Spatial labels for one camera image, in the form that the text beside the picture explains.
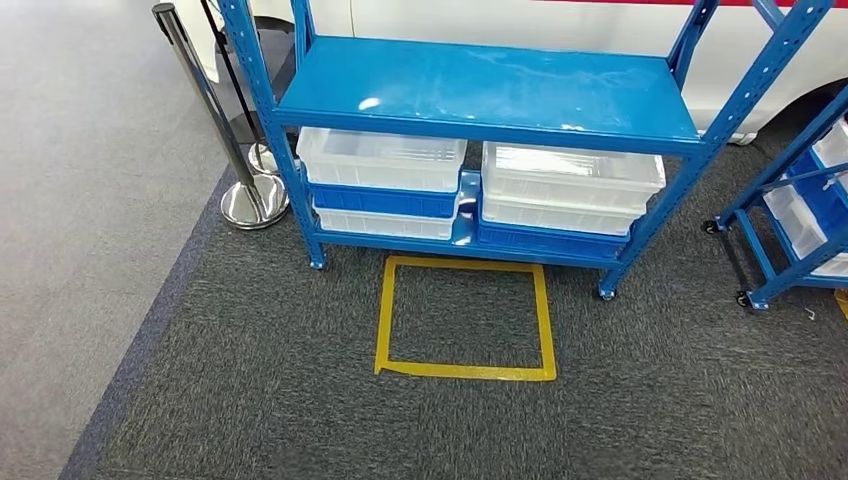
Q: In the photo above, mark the white car with red stripe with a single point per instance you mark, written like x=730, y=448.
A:
x=530, y=23

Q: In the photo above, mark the thin black pole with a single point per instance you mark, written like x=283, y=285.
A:
x=228, y=66

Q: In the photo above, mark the blue metal shelf rack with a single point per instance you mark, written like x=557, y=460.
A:
x=782, y=212
x=490, y=86

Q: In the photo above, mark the translucent clear storage bin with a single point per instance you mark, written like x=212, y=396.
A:
x=381, y=159

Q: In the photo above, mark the yellow floor tape square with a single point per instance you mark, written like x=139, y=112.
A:
x=464, y=371

